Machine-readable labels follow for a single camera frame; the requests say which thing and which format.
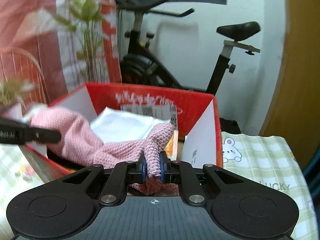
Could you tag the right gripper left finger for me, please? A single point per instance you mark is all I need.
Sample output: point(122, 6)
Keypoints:
point(130, 171)

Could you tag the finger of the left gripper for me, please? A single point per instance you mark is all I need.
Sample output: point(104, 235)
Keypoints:
point(41, 135)

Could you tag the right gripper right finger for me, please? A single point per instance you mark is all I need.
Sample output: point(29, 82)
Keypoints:
point(175, 171)

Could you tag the pink knitted cloth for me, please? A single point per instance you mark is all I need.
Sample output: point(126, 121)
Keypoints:
point(80, 145)

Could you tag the white tissue pack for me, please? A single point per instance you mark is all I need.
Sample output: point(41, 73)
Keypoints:
point(119, 126)

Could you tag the small potted plant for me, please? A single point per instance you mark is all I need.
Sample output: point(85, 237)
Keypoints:
point(13, 93)

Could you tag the red strawberry cardboard box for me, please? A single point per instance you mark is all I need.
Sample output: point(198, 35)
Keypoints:
point(194, 115)

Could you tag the checkered cartoon tablecloth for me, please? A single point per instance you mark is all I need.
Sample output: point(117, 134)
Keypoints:
point(270, 161)

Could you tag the black exercise bike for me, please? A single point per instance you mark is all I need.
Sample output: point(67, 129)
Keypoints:
point(189, 46)

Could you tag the red white curtain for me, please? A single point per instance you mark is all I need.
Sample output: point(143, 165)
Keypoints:
point(30, 25)

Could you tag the tall green bamboo plant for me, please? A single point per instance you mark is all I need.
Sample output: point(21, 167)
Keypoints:
point(84, 20)

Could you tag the brown wooden door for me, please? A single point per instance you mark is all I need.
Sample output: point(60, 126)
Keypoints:
point(294, 109)

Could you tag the red wire chair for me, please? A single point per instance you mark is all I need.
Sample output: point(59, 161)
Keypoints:
point(20, 68)

